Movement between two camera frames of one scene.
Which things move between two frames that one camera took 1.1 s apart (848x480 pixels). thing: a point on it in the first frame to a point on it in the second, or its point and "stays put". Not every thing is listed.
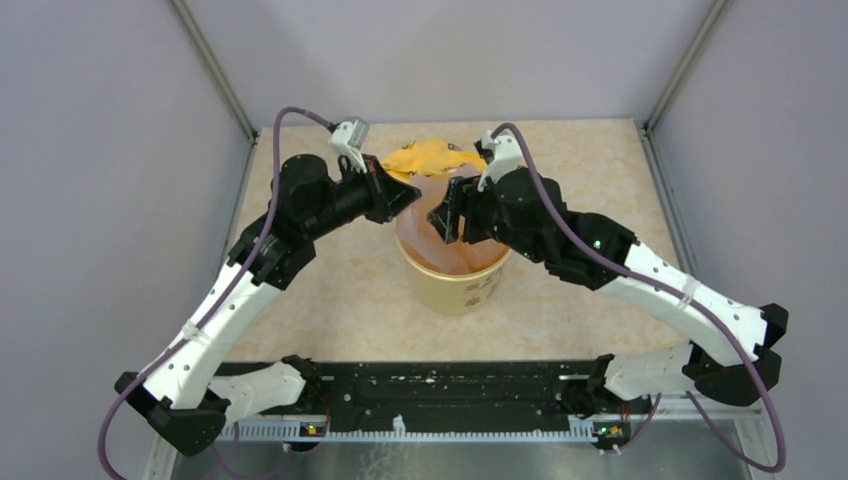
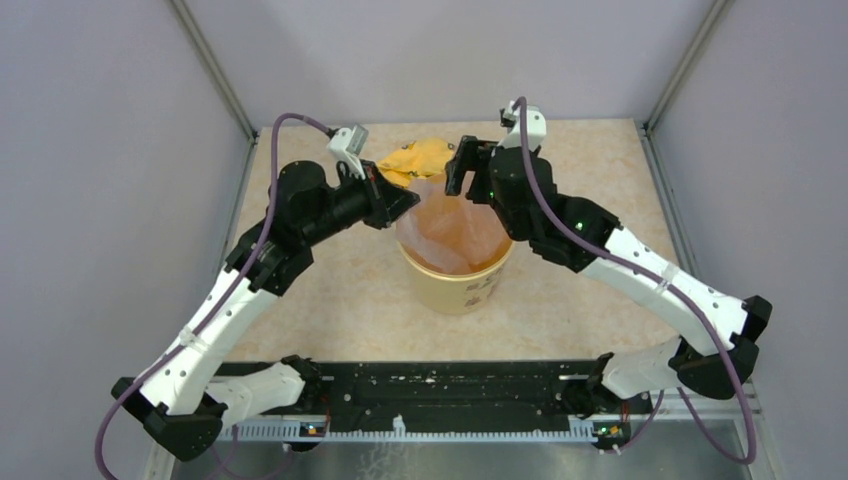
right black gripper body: (483, 219) to (481, 189)
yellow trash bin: (442, 293) stays put
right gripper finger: (459, 194) to (472, 153)
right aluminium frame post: (717, 13) stays put
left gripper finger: (397, 194) stays put
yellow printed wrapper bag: (429, 155) stays put
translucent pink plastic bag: (419, 241) stays put
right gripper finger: (445, 219) to (454, 173)
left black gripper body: (371, 189) stays put
